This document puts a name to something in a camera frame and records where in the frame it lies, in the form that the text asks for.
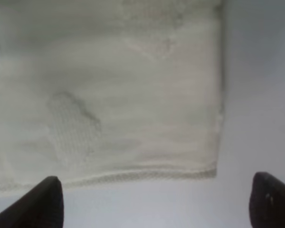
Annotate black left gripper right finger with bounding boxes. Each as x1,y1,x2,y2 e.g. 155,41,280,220
249,172,285,228

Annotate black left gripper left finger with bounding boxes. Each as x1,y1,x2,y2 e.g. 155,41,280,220
0,176,64,228

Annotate white towel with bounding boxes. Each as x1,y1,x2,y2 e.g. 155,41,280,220
0,0,224,196

